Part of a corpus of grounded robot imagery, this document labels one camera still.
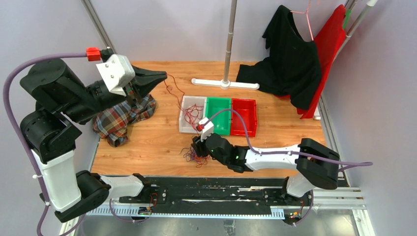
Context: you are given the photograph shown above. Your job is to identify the red purple wire bundle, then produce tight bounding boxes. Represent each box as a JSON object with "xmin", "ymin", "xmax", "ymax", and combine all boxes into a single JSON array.
[{"xmin": 179, "ymin": 147, "xmax": 212, "ymax": 169}]

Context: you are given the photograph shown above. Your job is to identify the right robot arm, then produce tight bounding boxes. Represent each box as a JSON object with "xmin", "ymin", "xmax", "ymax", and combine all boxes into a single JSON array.
[{"xmin": 191, "ymin": 133, "xmax": 340, "ymax": 205}]

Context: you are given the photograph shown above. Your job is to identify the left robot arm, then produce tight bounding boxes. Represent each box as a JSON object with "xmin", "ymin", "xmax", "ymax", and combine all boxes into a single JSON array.
[{"xmin": 20, "ymin": 59, "xmax": 167, "ymax": 222}]

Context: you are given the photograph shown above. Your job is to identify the green plastic bin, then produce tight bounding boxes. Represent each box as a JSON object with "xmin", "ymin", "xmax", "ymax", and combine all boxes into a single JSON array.
[{"xmin": 204, "ymin": 97, "xmax": 233, "ymax": 136}]

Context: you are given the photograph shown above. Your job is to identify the white plastic bin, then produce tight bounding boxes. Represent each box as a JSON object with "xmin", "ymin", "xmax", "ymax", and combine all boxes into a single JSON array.
[{"xmin": 179, "ymin": 95, "xmax": 207, "ymax": 134}]

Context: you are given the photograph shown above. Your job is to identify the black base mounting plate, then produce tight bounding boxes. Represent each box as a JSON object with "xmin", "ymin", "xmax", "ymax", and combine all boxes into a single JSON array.
[{"xmin": 104, "ymin": 177, "xmax": 311, "ymax": 216}]

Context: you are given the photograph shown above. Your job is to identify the plaid flannel shirt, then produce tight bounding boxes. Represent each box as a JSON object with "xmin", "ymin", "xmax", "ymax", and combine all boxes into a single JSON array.
[{"xmin": 92, "ymin": 94, "xmax": 157, "ymax": 148}]

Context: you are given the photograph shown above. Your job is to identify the red plastic bin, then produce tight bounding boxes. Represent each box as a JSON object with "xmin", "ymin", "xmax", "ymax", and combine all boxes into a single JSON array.
[{"xmin": 230, "ymin": 98, "xmax": 258, "ymax": 137}]

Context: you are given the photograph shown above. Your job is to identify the white garment rack stand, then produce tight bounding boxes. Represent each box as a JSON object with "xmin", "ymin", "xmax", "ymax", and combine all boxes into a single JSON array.
[{"xmin": 191, "ymin": 0, "xmax": 260, "ymax": 90}]

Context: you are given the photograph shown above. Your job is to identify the black t-shirt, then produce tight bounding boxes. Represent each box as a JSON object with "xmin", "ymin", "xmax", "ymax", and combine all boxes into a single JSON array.
[{"xmin": 236, "ymin": 5, "xmax": 322, "ymax": 110}]

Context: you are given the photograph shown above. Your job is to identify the red t-shirt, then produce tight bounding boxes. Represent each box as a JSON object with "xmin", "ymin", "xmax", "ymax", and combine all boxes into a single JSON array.
[{"xmin": 277, "ymin": 4, "xmax": 347, "ymax": 120}]

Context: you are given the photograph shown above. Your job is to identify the pink clothes hanger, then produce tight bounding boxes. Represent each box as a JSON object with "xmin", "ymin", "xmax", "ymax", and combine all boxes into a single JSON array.
[{"xmin": 290, "ymin": 0, "xmax": 314, "ymax": 41}]

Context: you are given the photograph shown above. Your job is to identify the green clothes hanger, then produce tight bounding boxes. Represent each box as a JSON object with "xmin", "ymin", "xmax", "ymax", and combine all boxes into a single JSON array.
[{"xmin": 342, "ymin": 9, "xmax": 352, "ymax": 29}]

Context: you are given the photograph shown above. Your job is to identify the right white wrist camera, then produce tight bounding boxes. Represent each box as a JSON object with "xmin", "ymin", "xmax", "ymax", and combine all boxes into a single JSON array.
[{"xmin": 197, "ymin": 117, "xmax": 214, "ymax": 142}]

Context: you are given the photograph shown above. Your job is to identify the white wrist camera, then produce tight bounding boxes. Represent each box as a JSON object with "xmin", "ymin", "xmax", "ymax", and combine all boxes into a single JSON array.
[
  {"xmin": 197, "ymin": 117, "xmax": 214, "ymax": 142},
  {"xmin": 96, "ymin": 54, "xmax": 135, "ymax": 96}
]

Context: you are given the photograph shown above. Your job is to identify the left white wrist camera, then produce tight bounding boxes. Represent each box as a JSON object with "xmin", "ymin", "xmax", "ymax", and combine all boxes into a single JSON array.
[{"xmin": 96, "ymin": 54, "xmax": 135, "ymax": 96}]

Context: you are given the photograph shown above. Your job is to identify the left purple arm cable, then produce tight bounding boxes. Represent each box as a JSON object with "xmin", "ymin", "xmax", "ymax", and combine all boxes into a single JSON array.
[{"xmin": 2, "ymin": 47, "xmax": 112, "ymax": 236}]

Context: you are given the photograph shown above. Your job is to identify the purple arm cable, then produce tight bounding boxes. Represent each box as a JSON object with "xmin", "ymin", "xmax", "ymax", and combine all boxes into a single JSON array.
[
  {"xmin": 197, "ymin": 109, "xmax": 373, "ymax": 172},
  {"xmin": 2, "ymin": 47, "xmax": 112, "ymax": 236}
]

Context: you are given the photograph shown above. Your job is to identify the aluminium frame rail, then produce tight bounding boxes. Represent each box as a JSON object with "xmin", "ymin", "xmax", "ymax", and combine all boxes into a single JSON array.
[{"xmin": 81, "ymin": 0, "xmax": 116, "ymax": 68}]

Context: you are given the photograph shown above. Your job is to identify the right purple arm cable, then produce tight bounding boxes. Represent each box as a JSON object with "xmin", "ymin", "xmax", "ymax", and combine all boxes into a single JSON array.
[{"xmin": 197, "ymin": 109, "xmax": 373, "ymax": 172}]

